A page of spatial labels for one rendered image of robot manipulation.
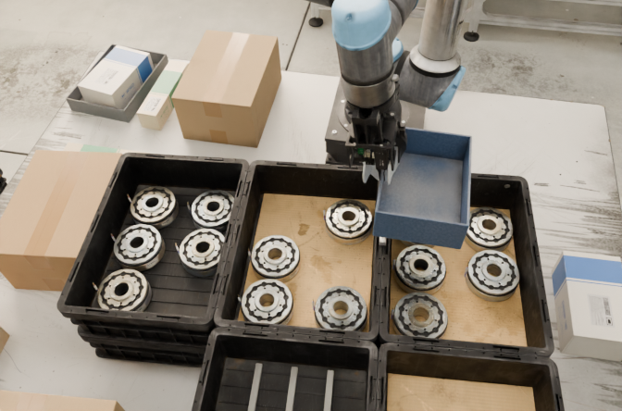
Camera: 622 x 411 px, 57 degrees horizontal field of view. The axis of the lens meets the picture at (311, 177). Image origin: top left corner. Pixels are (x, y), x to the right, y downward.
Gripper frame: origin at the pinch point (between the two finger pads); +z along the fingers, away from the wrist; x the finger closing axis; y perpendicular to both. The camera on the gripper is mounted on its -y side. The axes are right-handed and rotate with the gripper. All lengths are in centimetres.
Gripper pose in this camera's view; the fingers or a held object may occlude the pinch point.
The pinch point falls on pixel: (382, 171)
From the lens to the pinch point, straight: 101.2
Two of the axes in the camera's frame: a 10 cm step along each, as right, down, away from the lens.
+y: -2.4, 7.6, -6.1
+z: 1.7, 6.5, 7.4
